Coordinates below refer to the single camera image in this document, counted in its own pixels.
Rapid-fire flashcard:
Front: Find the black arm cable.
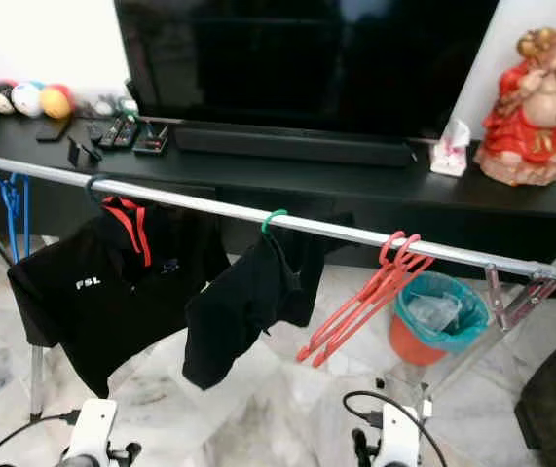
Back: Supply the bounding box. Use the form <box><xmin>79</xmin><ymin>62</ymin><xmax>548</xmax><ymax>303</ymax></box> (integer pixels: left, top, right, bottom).
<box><xmin>0</xmin><ymin>409</ymin><xmax>84</xmax><ymax>467</ymax></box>
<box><xmin>343</xmin><ymin>389</ymin><xmax>449</xmax><ymax>467</ymax></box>

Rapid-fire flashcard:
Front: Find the green plastic hanger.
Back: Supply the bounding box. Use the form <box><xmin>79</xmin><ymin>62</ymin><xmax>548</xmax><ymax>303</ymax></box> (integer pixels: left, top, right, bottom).
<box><xmin>260</xmin><ymin>208</ymin><xmax>289</xmax><ymax>235</ymax></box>

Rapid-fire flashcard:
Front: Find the black flat screen television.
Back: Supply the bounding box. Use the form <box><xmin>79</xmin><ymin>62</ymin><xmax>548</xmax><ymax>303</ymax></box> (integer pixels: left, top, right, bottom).
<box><xmin>114</xmin><ymin>0</ymin><xmax>500</xmax><ymax>141</ymax></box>

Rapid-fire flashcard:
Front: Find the black smartphone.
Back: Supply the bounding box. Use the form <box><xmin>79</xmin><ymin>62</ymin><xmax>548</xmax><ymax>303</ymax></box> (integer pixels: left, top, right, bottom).
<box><xmin>35</xmin><ymin>117</ymin><xmax>71</xmax><ymax>145</ymax></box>

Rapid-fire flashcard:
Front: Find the white pink tissue box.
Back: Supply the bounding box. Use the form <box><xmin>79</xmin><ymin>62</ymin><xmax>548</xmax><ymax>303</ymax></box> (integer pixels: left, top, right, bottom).
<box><xmin>429</xmin><ymin>118</ymin><xmax>472</xmax><ymax>178</ymax></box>

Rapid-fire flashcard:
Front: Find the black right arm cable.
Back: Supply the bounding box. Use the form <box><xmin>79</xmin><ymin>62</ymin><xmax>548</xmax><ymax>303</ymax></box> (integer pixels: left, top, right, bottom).
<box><xmin>343</xmin><ymin>389</ymin><xmax>449</xmax><ymax>467</ymax></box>

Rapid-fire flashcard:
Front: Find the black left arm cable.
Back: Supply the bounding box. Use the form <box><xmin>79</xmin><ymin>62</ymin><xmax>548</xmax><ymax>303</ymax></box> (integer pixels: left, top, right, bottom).
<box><xmin>0</xmin><ymin>409</ymin><xmax>84</xmax><ymax>467</ymax></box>

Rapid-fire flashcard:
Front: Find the black phone stand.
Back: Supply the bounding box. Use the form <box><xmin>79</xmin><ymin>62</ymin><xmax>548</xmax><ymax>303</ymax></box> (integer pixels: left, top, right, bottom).
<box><xmin>65</xmin><ymin>136</ymin><xmax>105</xmax><ymax>169</ymax></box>

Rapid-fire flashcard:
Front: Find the black remote control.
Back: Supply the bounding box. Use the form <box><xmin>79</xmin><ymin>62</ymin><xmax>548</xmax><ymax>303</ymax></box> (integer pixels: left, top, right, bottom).
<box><xmin>107</xmin><ymin>115</ymin><xmax>141</xmax><ymax>150</ymax></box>
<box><xmin>87</xmin><ymin>119</ymin><xmax>111</xmax><ymax>146</ymax></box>

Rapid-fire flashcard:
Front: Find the black plush doll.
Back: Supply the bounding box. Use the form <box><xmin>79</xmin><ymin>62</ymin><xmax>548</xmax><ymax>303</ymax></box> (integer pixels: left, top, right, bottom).
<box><xmin>0</xmin><ymin>82</ymin><xmax>17</xmax><ymax>118</ymax></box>

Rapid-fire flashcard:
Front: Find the silver metal clothes rack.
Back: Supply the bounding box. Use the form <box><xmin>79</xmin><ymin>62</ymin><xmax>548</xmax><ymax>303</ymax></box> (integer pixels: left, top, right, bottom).
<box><xmin>0</xmin><ymin>149</ymin><xmax>556</xmax><ymax>422</ymax></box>

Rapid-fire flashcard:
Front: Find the orange waste bin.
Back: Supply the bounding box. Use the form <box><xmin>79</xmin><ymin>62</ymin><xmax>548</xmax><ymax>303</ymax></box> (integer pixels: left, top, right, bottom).
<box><xmin>389</xmin><ymin>313</ymin><xmax>449</xmax><ymax>369</ymax></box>

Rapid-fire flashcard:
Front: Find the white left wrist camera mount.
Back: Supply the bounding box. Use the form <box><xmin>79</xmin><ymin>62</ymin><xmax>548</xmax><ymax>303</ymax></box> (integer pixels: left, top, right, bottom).
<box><xmin>69</xmin><ymin>398</ymin><xmax>119</xmax><ymax>467</ymax></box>

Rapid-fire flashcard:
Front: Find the black printed shirt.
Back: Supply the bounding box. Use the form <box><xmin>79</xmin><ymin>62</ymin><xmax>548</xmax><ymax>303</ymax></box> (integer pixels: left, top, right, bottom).
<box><xmin>181</xmin><ymin>227</ymin><xmax>329</xmax><ymax>392</ymax></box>

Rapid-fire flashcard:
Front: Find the red gold Ganesha statue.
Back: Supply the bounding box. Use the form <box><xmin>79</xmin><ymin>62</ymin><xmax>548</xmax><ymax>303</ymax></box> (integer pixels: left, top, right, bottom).
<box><xmin>474</xmin><ymin>21</ymin><xmax>556</xmax><ymax>187</ymax></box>

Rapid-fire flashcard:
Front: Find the red plastic hanger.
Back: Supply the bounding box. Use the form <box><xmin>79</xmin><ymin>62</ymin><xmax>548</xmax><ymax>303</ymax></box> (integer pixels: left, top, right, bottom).
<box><xmin>309</xmin><ymin>236</ymin><xmax>436</xmax><ymax>370</ymax></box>
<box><xmin>297</xmin><ymin>231</ymin><xmax>425</xmax><ymax>363</ymax></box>

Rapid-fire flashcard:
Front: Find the black wire hanger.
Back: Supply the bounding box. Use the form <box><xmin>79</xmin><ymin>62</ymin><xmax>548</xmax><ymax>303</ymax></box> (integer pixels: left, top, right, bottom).
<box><xmin>86</xmin><ymin>174</ymin><xmax>118</xmax><ymax>203</ymax></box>

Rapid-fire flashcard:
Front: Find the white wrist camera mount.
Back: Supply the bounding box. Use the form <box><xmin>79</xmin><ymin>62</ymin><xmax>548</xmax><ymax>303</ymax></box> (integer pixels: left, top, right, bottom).
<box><xmin>380</xmin><ymin>403</ymin><xmax>421</xmax><ymax>467</ymax></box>
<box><xmin>69</xmin><ymin>398</ymin><xmax>119</xmax><ymax>467</ymax></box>

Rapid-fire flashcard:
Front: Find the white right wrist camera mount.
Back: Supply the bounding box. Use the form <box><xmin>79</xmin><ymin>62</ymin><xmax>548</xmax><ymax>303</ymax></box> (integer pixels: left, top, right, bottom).
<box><xmin>380</xmin><ymin>403</ymin><xmax>421</xmax><ymax>467</ymax></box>

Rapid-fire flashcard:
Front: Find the black soundbar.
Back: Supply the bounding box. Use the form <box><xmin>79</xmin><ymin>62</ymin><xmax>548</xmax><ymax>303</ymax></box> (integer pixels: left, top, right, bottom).
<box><xmin>172</xmin><ymin>126</ymin><xmax>416</xmax><ymax>167</ymax></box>

